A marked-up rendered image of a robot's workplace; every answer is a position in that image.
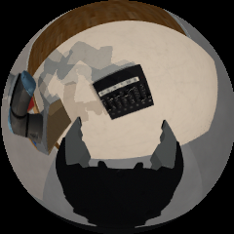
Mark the black lighting desk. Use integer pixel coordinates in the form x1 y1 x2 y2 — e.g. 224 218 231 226
93 64 154 120

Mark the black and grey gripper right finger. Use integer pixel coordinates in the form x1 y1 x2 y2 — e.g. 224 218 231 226
150 120 183 200

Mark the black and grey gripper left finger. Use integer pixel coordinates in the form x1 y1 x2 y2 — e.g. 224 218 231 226
56 117 91 196

